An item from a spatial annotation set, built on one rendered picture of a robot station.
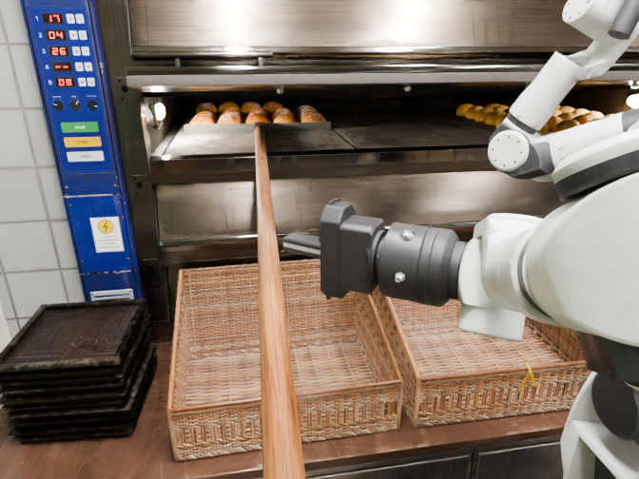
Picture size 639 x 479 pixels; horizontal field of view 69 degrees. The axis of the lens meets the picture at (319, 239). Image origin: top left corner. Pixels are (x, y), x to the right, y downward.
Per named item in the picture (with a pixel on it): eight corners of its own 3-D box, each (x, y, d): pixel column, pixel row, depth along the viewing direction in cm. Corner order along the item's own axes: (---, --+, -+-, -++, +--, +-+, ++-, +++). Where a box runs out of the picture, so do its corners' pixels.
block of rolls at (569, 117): (452, 114, 218) (454, 103, 215) (546, 112, 225) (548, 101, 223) (527, 138, 162) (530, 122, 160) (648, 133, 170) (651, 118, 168)
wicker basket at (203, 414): (186, 344, 151) (176, 267, 141) (355, 326, 161) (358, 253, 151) (170, 466, 107) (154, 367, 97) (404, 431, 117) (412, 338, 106)
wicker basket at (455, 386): (364, 326, 161) (367, 253, 151) (515, 313, 169) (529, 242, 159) (411, 431, 117) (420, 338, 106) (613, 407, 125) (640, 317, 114)
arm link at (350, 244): (311, 211, 52) (417, 226, 47) (343, 191, 60) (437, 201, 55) (312, 311, 56) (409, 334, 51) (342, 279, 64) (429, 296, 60)
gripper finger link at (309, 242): (292, 237, 62) (335, 244, 60) (280, 245, 59) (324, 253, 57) (292, 226, 62) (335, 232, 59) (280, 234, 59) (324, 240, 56)
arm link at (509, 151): (519, 189, 101) (641, 161, 86) (495, 194, 92) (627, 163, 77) (508, 137, 101) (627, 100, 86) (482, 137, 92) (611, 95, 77)
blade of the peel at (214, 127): (331, 129, 179) (331, 122, 178) (183, 132, 173) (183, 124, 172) (319, 116, 212) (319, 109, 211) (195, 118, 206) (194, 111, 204)
